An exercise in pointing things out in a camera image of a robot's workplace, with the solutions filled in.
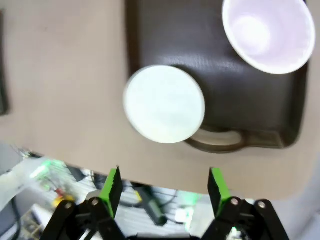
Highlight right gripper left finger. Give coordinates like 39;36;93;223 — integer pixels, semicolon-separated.
41;164;126;240

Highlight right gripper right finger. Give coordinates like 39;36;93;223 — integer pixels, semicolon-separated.
201;166;290;240

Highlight white plastic bowl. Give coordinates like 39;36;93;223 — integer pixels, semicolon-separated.
122;64;207;145

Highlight red plastic cup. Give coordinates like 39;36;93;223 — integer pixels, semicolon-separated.
221;0;317;75

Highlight black power adapter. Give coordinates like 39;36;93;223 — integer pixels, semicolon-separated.
138;188;169;226

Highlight dark brown plastic tray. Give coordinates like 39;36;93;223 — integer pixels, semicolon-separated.
124;0;311;154

